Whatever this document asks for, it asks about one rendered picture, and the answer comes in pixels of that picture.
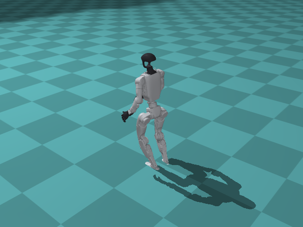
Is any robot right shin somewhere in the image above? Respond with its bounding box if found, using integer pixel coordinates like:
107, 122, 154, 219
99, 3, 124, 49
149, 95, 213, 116
156, 132, 169, 163

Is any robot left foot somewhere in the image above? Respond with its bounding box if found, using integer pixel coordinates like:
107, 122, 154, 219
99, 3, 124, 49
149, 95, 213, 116
145, 162, 160, 170

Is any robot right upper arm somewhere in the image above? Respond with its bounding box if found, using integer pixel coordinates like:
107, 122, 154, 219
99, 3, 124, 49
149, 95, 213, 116
157, 69, 165, 90

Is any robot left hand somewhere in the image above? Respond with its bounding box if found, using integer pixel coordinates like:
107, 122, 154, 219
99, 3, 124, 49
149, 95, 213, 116
121, 111, 133, 122

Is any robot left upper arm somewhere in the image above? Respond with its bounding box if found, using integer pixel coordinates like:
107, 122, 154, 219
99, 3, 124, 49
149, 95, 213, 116
135, 76, 145, 104

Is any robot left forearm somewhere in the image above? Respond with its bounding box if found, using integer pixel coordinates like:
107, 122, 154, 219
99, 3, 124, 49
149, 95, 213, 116
128, 98, 140, 114

